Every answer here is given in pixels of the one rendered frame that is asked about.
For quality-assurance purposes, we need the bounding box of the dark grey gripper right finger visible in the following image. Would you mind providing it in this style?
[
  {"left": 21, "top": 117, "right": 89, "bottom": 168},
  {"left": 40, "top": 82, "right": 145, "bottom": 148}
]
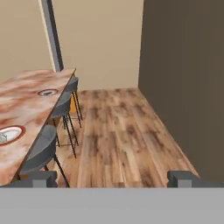
[{"left": 167, "top": 170, "right": 224, "bottom": 188}]

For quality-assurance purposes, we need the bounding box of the grey fish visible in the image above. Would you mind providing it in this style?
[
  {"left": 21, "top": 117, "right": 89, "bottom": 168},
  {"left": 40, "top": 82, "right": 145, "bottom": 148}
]
[{"left": 0, "top": 132, "right": 9, "bottom": 144}]

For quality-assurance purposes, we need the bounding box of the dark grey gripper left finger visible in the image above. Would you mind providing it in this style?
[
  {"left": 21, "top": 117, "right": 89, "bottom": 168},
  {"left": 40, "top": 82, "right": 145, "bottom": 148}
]
[{"left": 3, "top": 170, "right": 59, "bottom": 188}]

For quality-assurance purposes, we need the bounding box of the red rimmed dark bowl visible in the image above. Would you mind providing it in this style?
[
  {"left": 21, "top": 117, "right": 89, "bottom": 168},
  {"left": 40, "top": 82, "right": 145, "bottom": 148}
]
[{"left": 37, "top": 88, "right": 59, "bottom": 98}]

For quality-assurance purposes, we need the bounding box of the red rimmed white plate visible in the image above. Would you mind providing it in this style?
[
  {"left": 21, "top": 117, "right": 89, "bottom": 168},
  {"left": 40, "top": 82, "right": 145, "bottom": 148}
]
[{"left": 0, "top": 125, "right": 26, "bottom": 146}]

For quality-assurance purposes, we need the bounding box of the grey window frame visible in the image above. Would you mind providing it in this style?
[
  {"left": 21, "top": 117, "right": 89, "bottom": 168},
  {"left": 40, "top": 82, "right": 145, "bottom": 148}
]
[{"left": 38, "top": 0, "right": 65, "bottom": 73}]

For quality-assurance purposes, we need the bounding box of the grey bar stool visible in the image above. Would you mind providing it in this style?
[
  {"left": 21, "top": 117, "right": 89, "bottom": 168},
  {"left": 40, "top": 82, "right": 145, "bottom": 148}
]
[
  {"left": 65, "top": 76, "right": 84, "bottom": 129},
  {"left": 16, "top": 124, "right": 71, "bottom": 188},
  {"left": 48, "top": 91, "right": 80, "bottom": 159}
]

